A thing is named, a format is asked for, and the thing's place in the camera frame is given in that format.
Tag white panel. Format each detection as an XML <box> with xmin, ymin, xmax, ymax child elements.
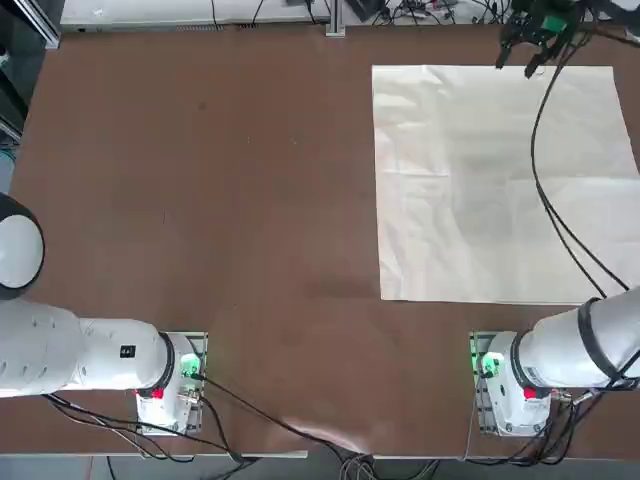
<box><xmin>59</xmin><ymin>0</ymin><xmax>332</xmax><ymax>32</ymax></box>

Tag short aluminium profile post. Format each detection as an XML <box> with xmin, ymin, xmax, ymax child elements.
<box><xmin>325</xmin><ymin>0</ymin><xmax>347</xmax><ymax>39</ymax></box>

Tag black base cable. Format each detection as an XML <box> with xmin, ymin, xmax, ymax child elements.
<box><xmin>189</xmin><ymin>369</ymin><xmax>374</xmax><ymax>457</ymax></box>
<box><xmin>464</xmin><ymin>387</ymin><xmax>581</xmax><ymax>467</ymax></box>
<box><xmin>45</xmin><ymin>393</ymin><xmax>249</xmax><ymax>464</ymax></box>

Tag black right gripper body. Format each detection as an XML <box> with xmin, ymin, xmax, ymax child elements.
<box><xmin>505</xmin><ymin>0</ymin><xmax>585</xmax><ymax>50</ymax></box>

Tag dark equipment rack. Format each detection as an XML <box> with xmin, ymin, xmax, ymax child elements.
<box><xmin>0</xmin><ymin>0</ymin><xmax>39</xmax><ymax>146</ymax></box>

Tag long aluminium frame profile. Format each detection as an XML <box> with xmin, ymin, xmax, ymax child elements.
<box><xmin>14</xmin><ymin>0</ymin><xmax>62</xmax><ymax>50</ymax></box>

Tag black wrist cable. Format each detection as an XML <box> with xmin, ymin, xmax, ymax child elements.
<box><xmin>530</xmin><ymin>49</ymin><xmax>609</xmax><ymax>299</ymax></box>
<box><xmin>530</xmin><ymin>49</ymin><xmax>632</xmax><ymax>292</ymax></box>

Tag cream white tablecloth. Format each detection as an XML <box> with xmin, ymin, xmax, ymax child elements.
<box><xmin>370</xmin><ymin>63</ymin><xmax>640</xmax><ymax>305</ymax></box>

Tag loose grey wires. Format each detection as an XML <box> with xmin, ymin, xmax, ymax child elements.
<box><xmin>338</xmin><ymin>452</ymin><xmax>442</xmax><ymax>480</ymax></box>

